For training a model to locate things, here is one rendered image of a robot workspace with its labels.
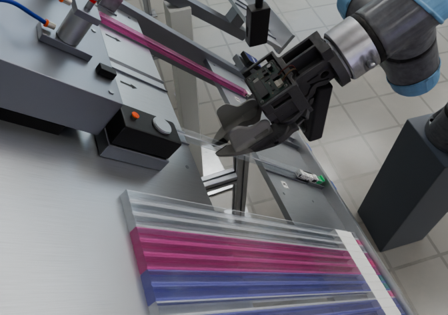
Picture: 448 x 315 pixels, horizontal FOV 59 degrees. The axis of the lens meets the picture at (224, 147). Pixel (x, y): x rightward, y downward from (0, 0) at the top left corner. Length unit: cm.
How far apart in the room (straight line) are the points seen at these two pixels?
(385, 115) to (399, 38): 151
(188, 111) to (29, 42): 100
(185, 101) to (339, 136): 84
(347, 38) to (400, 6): 7
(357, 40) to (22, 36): 38
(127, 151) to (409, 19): 37
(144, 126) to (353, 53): 28
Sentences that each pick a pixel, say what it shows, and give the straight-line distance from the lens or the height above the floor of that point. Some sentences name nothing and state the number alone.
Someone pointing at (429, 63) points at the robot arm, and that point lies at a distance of 64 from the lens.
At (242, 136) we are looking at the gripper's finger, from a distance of 55.
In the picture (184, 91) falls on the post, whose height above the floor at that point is 52.
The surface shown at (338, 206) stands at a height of 73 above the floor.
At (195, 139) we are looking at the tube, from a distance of 55.
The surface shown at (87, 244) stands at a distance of 35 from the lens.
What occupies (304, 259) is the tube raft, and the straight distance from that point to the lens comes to 57.
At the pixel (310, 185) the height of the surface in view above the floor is 75.
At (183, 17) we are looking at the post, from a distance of 112.
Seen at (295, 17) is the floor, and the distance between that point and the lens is 255.
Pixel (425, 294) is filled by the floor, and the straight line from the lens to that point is 164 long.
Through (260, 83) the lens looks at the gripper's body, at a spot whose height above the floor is 105.
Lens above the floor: 141
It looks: 52 degrees down
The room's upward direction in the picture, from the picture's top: straight up
